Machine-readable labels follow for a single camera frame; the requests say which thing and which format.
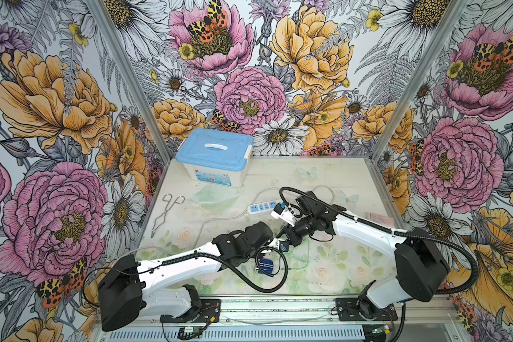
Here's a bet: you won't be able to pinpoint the green charging cable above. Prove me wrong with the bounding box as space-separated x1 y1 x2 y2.
277 239 312 273

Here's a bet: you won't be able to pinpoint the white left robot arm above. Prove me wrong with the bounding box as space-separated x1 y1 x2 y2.
98 222 286 332

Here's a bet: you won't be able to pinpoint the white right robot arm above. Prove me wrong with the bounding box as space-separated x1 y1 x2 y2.
271 191 447 320

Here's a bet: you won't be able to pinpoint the blue electric shaver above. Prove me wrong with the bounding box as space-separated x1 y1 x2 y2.
256 258 275 277

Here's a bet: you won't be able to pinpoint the white power strip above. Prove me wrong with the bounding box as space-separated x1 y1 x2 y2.
247 199 283 215

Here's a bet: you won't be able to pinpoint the floral table mat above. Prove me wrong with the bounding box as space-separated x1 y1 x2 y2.
136 209 408 300

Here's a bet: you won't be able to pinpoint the clear green plastic bag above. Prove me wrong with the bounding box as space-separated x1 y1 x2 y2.
190 185 241 212

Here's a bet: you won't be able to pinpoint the pink packet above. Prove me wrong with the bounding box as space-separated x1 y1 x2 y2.
367 212 396 228

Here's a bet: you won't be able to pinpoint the metal scissor tongs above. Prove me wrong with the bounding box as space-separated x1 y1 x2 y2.
150 193 185 238

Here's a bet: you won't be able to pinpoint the blue lid storage box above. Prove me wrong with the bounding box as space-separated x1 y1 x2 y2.
175 128 254 188

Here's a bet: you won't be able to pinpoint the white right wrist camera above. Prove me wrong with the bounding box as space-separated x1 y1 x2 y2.
271 202 296 227

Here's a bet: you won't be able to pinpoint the white power strip cable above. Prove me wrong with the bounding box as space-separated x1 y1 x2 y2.
187 183 335 249

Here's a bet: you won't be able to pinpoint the aluminium front rail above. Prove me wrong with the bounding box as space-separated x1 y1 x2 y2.
89 294 458 328

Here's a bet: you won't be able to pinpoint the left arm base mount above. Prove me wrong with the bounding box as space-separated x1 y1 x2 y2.
160 299 222 323

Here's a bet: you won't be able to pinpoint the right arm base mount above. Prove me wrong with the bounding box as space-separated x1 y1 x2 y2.
334 296 398 321

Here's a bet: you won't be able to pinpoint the aluminium left corner post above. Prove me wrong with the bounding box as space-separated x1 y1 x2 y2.
88 1 172 166

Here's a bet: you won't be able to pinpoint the aluminium corner post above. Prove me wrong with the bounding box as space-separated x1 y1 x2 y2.
88 1 172 166
370 0 471 161

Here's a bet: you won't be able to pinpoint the aluminium right corner post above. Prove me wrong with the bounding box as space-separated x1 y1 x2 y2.
370 0 471 161

